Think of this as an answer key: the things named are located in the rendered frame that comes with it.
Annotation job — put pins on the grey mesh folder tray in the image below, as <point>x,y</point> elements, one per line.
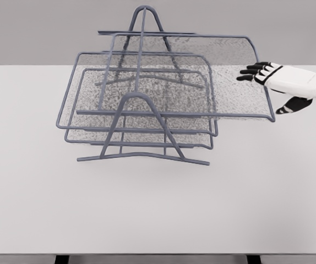
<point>229,90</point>
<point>66,110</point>
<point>92,136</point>

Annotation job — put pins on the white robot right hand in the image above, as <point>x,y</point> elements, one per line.
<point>290,79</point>

